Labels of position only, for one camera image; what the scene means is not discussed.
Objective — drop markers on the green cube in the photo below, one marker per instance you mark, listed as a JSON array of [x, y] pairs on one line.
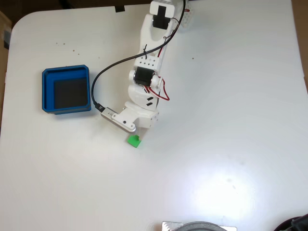
[[132, 142]]

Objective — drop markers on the blue square box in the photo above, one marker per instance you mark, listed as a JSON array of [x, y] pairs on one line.
[[48, 91]]

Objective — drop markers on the silver metal plate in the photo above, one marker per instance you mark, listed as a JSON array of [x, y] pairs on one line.
[[168, 226]]

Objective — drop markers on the grey round base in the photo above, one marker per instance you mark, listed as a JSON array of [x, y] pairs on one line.
[[202, 226]]

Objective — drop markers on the black tape piece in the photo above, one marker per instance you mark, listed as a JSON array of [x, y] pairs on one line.
[[119, 8]]

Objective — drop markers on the black object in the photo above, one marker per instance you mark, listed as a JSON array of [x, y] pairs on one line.
[[298, 223]]

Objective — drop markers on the silver camera box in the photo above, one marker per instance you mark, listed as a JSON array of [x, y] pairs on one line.
[[107, 115]]

